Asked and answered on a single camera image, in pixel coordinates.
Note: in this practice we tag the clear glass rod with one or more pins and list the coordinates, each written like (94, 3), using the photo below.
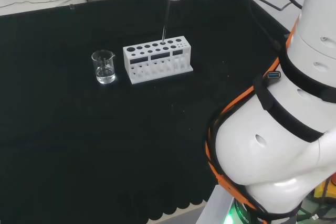
(166, 22)

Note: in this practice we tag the white test tube rack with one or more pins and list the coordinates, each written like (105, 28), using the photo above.
(157, 61)

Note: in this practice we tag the clear glass beaker with water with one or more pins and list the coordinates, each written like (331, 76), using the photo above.
(104, 73)

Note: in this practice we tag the blue usb plug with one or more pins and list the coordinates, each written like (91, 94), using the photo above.
(273, 74)

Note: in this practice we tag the black bench cloth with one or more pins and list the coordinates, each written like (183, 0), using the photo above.
(92, 129)

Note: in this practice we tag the yellow stop button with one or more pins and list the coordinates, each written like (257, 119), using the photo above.
(321, 188)

